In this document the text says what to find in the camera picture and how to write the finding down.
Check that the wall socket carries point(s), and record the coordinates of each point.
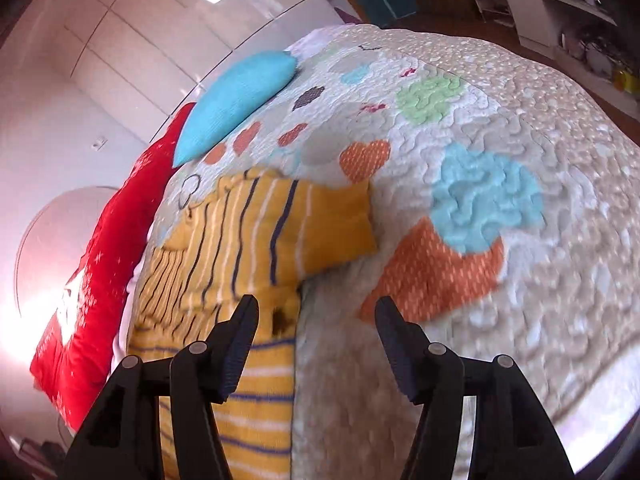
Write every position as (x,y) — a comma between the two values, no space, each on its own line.
(99,143)

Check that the patterned quilted blanket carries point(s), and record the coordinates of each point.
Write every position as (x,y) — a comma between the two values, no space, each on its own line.
(525,310)

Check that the white glossy wardrobe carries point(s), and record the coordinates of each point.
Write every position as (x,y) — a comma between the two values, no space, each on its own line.
(150,35)

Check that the white round headboard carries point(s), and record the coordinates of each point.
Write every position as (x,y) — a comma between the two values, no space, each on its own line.
(50,230)

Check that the yellow striped sweater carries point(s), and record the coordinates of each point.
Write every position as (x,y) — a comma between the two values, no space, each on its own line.
(310,225)

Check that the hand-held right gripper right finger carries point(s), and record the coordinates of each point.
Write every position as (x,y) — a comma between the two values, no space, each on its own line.
(400,351)

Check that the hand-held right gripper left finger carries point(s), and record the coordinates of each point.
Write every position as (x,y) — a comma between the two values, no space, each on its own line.
(237,355)

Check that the blue pillow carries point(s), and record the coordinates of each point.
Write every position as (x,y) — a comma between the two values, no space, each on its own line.
(235,100)

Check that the small yellow object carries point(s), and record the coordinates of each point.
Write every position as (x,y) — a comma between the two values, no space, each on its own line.
(623,79)

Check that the white shelf unit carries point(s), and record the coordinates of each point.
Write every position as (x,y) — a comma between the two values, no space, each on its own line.
(560,5)

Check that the red embroidered quilt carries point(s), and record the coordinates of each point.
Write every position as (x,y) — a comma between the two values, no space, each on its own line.
(100,270)

